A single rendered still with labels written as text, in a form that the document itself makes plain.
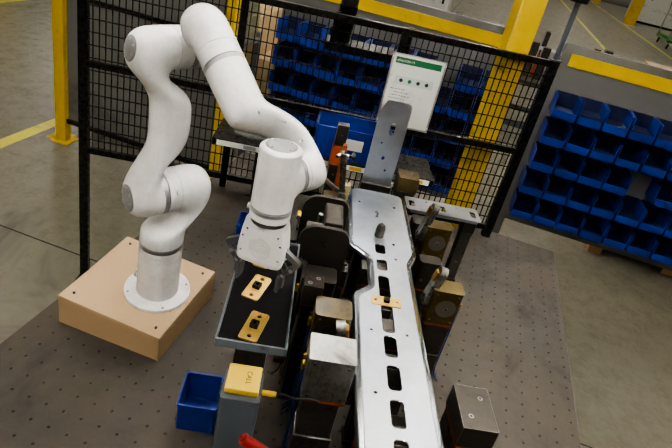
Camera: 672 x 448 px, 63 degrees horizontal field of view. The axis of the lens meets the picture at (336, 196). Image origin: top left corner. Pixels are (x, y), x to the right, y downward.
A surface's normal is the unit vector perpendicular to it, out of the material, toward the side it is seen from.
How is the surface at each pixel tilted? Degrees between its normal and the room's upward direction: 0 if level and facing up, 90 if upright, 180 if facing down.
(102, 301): 4
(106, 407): 0
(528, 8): 90
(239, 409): 90
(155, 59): 91
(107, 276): 4
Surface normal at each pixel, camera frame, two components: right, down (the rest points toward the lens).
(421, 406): 0.21, -0.86
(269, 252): -0.23, 0.41
